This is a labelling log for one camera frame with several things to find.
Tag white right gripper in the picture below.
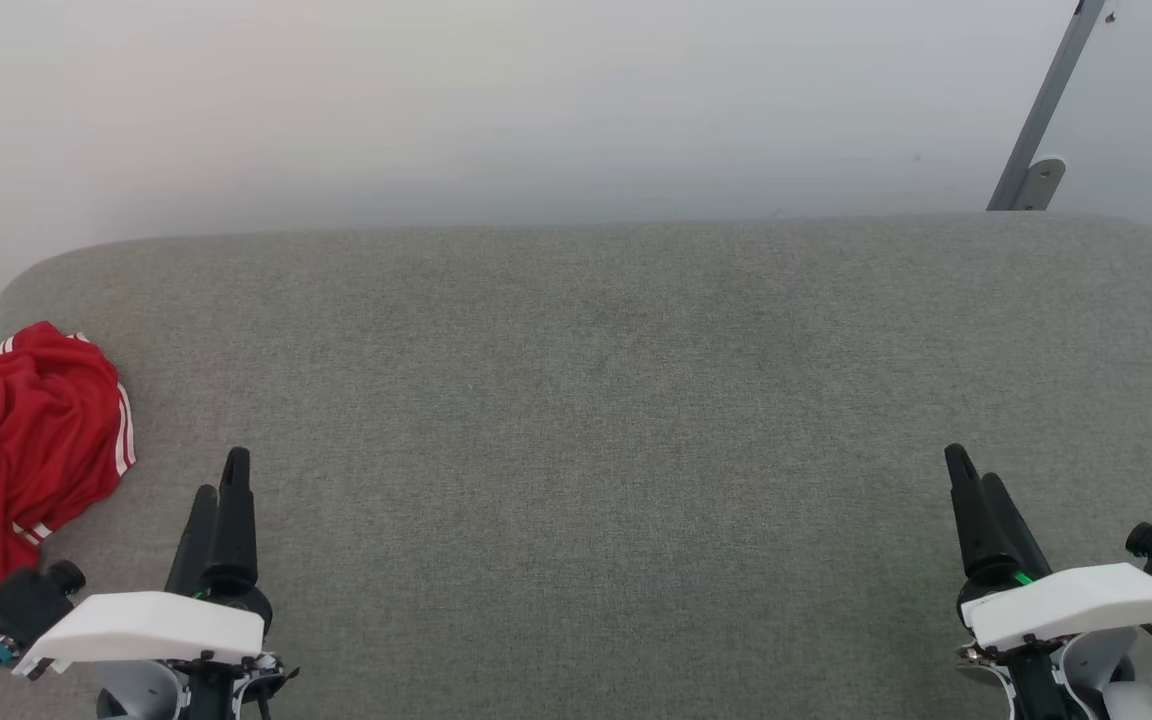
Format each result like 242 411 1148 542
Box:
944 443 1152 720

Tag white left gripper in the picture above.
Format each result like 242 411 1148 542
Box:
14 447 299 720

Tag red white-striped sports garment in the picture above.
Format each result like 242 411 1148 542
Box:
0 321 137 677

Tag grey fabric sofa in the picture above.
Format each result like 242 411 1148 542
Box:
0 212 1152 720

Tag grey metal bracket pole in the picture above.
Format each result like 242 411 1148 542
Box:
986 0 1109 213

